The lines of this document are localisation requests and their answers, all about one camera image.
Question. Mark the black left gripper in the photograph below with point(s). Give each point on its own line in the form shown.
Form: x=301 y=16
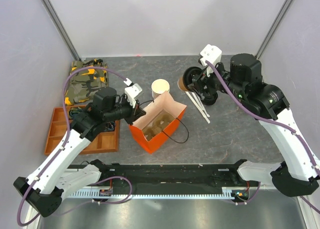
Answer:
x=135 y=113

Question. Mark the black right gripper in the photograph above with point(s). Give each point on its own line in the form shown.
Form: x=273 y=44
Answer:
x=200 y=81

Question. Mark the black coffee cup lid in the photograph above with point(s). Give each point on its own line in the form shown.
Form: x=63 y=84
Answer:
x=189 y=74

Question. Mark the cardboard cup carrier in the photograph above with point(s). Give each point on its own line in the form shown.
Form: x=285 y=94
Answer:
x=159 y=123

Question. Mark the orange paper bag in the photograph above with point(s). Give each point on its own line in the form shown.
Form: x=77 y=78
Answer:
x=163 y=103

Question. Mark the brown paper coffee cup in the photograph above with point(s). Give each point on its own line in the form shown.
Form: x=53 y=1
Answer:
x=183 y=85

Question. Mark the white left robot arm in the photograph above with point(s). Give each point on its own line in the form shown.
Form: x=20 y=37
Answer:
x=44 y=189

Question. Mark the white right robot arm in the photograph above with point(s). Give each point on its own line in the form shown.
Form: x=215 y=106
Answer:
x=299 y=172

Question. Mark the white wrapped straw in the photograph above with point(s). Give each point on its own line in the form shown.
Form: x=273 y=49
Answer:
x=200 y=104
x=201 y=112

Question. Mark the stack of black lids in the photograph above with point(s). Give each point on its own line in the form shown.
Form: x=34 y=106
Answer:
x=210 y=100

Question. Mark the orange wooden compartment tray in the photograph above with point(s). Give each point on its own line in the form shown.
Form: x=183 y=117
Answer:
x=105 y=142

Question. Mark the stack of paper cups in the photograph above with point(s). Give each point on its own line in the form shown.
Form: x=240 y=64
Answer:
x=158 y=87

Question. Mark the green blue coiled belt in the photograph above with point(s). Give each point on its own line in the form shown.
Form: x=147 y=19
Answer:
x=73 y=112

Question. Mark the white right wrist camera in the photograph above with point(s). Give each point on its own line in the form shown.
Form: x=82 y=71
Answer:
x=210 y=53

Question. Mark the aluminium cable duct rail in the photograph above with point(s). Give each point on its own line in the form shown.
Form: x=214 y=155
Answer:
x=97 y=193

